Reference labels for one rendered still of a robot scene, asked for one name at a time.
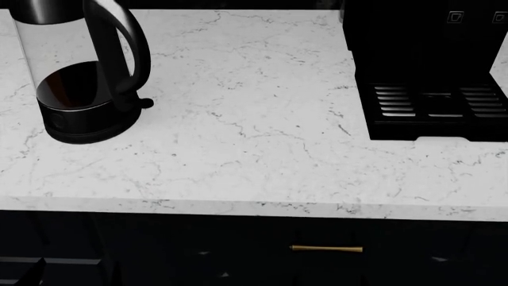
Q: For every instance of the black kettle power base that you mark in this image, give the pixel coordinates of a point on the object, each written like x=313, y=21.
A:
x=91, y=129

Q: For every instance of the dark cabinet drawer front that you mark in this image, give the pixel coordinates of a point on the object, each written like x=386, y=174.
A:
x=254, y=253

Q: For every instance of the black drip tray grate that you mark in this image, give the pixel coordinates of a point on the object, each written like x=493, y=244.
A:
x=436, y=102

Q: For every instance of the black coffee machine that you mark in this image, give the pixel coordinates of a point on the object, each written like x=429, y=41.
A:
x=420, y=44

